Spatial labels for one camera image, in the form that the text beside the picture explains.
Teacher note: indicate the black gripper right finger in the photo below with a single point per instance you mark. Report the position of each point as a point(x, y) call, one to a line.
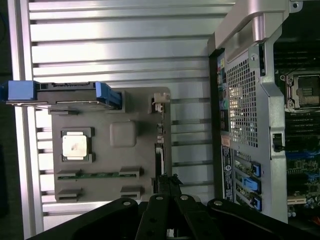
point(225, 220)

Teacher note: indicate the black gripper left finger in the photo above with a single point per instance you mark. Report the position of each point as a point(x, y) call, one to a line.
point(112, 220)

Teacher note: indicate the blue card retention clip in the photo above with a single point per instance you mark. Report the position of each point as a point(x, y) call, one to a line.
point(257, 203)
point(255, 170)
point(251, 185)

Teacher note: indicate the green loose RAM stick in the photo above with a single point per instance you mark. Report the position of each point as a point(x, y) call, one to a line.
point(100, 175)

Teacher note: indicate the grey plastic parts rack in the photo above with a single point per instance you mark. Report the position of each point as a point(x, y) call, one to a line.
point(112, 155)

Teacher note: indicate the silver CPU chip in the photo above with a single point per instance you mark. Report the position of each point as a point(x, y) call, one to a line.
point(75, 146)

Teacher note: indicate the green motherboard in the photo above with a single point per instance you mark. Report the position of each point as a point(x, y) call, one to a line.
point(300, 175)

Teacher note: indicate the grey open PC case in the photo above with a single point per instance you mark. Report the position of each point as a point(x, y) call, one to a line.
point(275, 120)

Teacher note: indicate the metal CPU socket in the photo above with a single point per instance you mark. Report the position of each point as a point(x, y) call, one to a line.
point(305, 92)

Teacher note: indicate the hard disk with blue rails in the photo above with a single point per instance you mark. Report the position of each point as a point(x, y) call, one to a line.
point(21, 90)

